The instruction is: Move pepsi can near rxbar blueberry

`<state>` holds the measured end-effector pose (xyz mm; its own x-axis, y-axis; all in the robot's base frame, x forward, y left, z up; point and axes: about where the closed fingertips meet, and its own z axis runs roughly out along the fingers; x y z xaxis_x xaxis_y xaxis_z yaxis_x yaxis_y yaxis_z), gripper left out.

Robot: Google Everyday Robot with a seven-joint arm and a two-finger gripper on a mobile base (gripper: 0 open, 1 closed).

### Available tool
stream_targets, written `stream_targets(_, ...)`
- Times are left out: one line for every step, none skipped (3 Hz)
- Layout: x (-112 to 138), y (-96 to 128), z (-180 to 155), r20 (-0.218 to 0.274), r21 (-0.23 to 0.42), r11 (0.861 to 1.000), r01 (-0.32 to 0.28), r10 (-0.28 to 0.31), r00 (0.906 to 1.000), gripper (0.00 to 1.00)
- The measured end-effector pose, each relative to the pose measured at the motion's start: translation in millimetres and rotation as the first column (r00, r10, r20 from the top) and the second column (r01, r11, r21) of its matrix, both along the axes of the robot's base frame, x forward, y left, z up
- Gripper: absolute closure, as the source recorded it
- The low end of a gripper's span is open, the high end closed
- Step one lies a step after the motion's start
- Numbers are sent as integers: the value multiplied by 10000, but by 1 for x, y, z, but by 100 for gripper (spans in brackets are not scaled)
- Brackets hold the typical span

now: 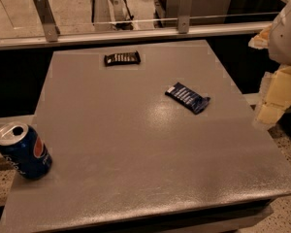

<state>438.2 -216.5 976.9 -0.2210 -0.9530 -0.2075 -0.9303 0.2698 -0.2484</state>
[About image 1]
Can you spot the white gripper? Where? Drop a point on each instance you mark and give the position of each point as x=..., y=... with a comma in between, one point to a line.
x=286, y=39

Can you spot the blue pepsi can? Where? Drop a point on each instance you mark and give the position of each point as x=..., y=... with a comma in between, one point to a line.
x=23, y=148

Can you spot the blue rxbar blueberry wrapper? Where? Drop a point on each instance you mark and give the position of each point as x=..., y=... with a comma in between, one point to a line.
x=188, y=98

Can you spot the black snack bar wrapper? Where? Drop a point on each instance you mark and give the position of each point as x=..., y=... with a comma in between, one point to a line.
x=123, y=58

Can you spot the horizontal metal rail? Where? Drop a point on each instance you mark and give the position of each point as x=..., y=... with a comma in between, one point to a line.
x=133, y=37

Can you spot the right metal rail bracket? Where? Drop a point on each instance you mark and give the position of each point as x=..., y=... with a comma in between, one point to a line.
x=184, y=11

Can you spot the metal rail bracket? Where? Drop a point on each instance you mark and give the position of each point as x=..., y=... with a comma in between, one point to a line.
x=47, y=20
x=184, y=11

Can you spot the left metal rail bracket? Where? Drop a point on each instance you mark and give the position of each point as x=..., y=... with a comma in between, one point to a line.
x=47, y=20

